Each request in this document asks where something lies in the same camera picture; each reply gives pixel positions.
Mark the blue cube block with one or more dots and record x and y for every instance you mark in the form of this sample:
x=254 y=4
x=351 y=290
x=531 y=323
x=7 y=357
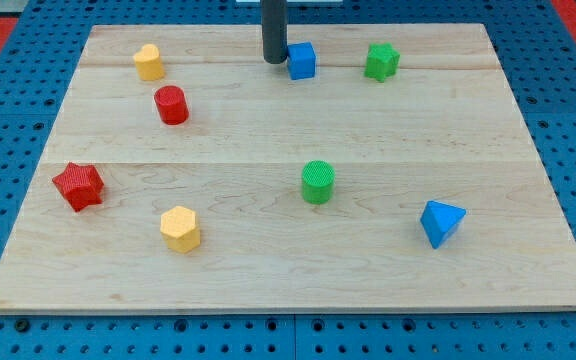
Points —
x=301 y=61

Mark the yellow heart block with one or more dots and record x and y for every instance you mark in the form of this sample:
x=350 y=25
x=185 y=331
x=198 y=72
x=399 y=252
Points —
x=148 y=63

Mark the green cylinder block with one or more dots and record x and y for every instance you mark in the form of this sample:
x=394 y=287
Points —
x=318 y=179

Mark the yellow hexagon block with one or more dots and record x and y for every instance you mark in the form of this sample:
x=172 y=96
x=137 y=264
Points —
x=180 y=229

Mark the red cylinder block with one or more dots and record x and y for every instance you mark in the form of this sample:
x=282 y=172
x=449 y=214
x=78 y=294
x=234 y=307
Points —
x=171 y=105

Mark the green star block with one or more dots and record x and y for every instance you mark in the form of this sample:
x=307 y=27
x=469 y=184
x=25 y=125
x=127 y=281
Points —
x=381 y=62

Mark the blue triangle block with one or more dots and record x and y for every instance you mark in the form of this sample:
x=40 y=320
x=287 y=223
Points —
x=440 y=221

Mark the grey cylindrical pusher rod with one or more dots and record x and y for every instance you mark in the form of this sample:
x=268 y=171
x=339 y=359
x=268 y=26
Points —
x=274 y=16

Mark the light wooden board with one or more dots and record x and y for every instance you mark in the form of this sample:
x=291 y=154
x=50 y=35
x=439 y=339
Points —
x=445 y=127

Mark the red star block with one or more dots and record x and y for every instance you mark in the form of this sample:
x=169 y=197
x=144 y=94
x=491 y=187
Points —
x=80 y=185

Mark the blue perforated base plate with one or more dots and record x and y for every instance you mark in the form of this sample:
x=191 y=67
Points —
x=538 y=56

